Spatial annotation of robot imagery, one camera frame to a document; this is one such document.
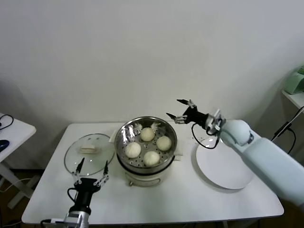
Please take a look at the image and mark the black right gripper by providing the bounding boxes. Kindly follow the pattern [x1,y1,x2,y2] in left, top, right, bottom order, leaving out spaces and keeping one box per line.
[165,98,214,130]

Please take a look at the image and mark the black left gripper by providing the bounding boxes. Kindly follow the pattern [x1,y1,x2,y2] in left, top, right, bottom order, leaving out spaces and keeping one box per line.
[72,157,110,209]

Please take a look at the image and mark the white steamed baozi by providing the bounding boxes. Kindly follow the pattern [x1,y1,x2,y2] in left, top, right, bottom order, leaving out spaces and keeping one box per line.
[125,142,142,159]
[156,136,172,152]
[140,127,155,143]
[143,151,160,167]

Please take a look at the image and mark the perforated stainless steel steamer basket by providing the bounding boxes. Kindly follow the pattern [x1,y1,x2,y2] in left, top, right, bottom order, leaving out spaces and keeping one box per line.
[114,116,178,168]

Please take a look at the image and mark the round glass pot lid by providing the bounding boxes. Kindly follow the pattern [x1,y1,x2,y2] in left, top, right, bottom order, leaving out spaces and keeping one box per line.
[63,133,115,177]

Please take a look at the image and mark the white electric cooking pot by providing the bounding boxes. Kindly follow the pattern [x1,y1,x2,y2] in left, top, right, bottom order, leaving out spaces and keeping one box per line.
[109,129,185,188]

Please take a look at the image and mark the large white plate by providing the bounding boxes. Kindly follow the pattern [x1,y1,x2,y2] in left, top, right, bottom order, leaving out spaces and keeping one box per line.
[196,137,255,190]

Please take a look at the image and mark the white side table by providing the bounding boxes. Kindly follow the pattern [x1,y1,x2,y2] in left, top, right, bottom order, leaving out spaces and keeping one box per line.
[0,111,39,209]

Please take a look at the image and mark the pale green appliance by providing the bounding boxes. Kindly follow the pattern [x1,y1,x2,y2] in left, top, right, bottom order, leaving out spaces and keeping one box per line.
[284,67,304,95]

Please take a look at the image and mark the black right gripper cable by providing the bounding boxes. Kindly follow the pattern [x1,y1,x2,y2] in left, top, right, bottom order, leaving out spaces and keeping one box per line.
[191,123,221,149]

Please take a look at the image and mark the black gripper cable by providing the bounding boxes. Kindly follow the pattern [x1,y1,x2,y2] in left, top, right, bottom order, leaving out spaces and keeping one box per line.
[67,187,79,205]
[191,123,221,149]

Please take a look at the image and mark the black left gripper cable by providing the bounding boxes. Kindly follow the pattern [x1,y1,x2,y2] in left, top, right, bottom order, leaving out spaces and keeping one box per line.
[67,187,79,205]

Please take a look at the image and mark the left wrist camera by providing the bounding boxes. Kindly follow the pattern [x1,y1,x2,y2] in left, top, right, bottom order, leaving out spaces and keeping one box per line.
[40,218,67,228]

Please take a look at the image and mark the white floor cable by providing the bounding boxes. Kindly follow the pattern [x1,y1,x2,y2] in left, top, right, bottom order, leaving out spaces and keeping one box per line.
[0,177,31,192]

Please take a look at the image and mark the black cable loop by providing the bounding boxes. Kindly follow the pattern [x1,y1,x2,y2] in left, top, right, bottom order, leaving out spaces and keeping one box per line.
[0,114,14,130]

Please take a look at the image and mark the black power cable with adapter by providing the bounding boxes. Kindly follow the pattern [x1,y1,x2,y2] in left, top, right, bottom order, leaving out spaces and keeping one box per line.
[270,106,304,157]

